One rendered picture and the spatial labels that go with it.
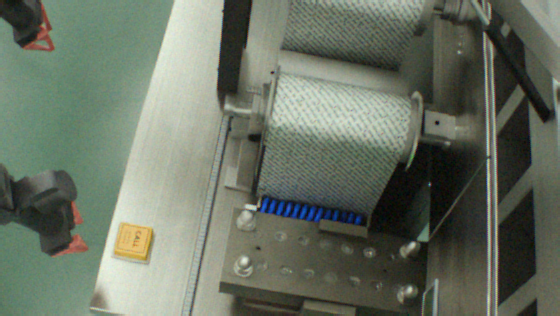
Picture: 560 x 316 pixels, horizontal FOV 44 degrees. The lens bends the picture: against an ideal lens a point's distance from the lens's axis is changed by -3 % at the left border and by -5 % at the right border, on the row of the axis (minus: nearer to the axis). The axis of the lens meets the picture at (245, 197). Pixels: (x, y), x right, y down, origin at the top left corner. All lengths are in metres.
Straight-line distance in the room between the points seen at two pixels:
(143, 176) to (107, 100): 1.26
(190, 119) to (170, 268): 0.38
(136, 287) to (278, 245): 0.31
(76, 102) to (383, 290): 1.75
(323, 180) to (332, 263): 0.16
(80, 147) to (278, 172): 1.47
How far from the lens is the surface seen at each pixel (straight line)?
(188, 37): 1.85
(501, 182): 1.07
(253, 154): 1.48
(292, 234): 1.42
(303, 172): 1.35
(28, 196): 1.21
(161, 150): 1.65
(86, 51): 3.01
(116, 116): 2.80
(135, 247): 1.51
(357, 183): 1.37
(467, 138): 1.23
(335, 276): 1.40
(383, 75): 1.41
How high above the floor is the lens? 2.30
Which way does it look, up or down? 62 degrees down
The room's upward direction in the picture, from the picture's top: 10 degrees clockwise
